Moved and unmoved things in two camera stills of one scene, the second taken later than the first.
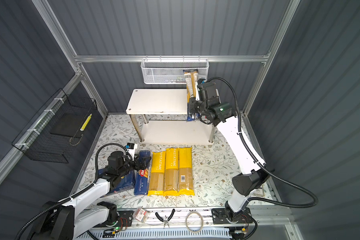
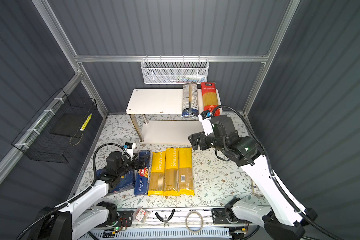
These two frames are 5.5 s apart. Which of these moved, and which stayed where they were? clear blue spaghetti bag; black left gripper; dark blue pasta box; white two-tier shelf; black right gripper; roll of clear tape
Moved: black right gripper; clear blue spaghetti bag
Stayed: white two-tier shelf; black left gripper; dark blue pasta box; roll of clear tape
